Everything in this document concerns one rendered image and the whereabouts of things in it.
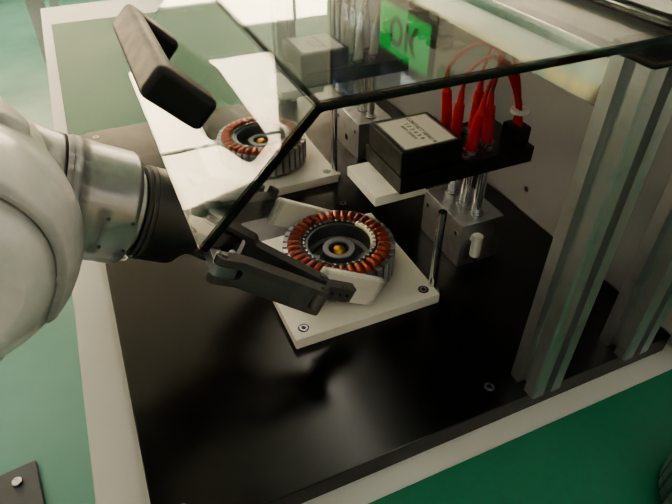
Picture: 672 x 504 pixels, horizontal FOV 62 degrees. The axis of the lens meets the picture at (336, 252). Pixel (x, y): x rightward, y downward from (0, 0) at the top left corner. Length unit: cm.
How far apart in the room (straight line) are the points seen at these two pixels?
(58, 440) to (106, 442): 99
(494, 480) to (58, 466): 114
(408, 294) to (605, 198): 24
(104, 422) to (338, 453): 20
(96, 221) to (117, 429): 19
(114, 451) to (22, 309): 30
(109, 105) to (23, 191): 83
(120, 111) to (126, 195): 60
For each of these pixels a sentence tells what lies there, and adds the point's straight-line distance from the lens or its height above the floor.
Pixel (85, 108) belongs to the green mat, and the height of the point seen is 75.
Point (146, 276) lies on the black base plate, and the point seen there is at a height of 77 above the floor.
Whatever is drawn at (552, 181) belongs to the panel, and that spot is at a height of 83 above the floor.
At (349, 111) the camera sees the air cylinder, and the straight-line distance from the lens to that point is 78.
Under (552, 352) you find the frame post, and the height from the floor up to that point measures 83.
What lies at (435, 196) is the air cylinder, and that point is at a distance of 61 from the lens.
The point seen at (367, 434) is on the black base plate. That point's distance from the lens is 46.
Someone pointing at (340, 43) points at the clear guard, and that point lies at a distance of 29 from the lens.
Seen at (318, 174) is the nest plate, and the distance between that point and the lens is 72.
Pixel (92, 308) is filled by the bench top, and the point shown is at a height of 75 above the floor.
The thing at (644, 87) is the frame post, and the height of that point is 104.
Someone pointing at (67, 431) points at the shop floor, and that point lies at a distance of 152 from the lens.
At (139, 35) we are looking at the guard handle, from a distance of 32.
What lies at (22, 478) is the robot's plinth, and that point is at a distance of 147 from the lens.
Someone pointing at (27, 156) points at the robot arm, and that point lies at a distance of 24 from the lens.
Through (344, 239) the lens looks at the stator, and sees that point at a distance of 57.
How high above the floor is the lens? 116
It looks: 39 degrees down
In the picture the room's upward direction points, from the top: straight up
